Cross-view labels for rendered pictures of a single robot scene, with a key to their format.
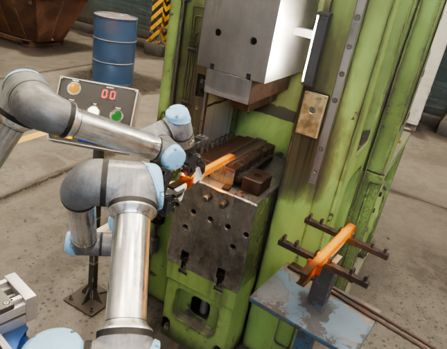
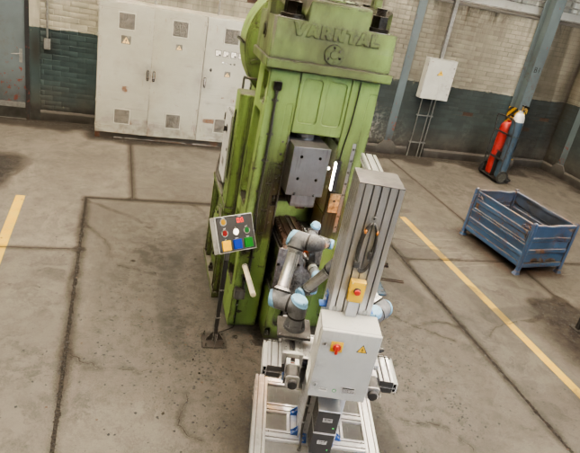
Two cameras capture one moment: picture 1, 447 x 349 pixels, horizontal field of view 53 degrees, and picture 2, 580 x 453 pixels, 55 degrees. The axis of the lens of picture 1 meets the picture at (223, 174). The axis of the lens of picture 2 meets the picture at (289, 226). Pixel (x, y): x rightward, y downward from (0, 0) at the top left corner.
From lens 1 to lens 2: 339 cm
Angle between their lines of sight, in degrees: 38
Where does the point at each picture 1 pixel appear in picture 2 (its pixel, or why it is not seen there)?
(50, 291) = (190, 347)
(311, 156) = (333, 220)
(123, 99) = (246, 219)
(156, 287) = (241, 318)
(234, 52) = (306, 186)
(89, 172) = not seen: hidden behind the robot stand
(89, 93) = (230, 222)
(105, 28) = not seen: outside the picture
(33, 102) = (319, 243)
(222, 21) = (299, 173)
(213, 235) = (299, 272)
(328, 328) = not seen: hidden behind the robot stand
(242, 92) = (310, 202)
